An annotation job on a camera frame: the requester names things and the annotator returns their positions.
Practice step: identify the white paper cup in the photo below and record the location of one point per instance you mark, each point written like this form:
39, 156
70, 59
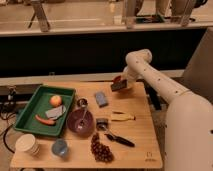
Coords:
27, 143

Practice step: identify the red yellow apple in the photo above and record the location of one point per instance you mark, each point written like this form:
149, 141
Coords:
55, 100

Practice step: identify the bunch of dark grapes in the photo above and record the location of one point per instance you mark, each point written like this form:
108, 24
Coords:
101, 152

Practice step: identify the metal spoon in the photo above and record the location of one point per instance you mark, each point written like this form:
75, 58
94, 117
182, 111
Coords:
81, 123

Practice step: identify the purple bowl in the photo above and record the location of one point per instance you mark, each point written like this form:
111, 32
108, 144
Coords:
73, 120

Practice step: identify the green plastic tray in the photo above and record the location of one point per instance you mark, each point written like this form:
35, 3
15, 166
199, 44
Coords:
39, 104

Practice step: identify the red bowl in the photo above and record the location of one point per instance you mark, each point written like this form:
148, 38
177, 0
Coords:
117, 79

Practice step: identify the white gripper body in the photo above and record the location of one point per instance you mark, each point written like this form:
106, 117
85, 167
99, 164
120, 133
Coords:
130, 76

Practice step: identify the orange carrot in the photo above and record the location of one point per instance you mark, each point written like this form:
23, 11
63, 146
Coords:
45, 121

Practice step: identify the black handled peeler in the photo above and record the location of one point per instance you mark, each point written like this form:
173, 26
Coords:
120, 140

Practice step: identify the grey cloth piece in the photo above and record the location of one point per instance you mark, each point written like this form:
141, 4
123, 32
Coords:
56, 112

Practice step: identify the blue glass cup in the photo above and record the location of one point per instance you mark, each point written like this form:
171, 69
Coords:
60, 148

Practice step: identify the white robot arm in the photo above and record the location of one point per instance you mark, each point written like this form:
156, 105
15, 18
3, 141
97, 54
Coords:
189, 117

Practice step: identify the small metal cup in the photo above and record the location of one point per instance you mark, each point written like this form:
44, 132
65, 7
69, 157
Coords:
82, 103

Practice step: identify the blue sponge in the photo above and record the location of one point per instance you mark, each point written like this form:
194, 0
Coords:
101, 99

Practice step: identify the small dark square container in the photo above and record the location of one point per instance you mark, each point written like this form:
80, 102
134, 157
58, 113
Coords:
101, 124

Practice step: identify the black whiteboard eraser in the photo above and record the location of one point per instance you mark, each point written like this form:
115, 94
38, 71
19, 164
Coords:
119, 85

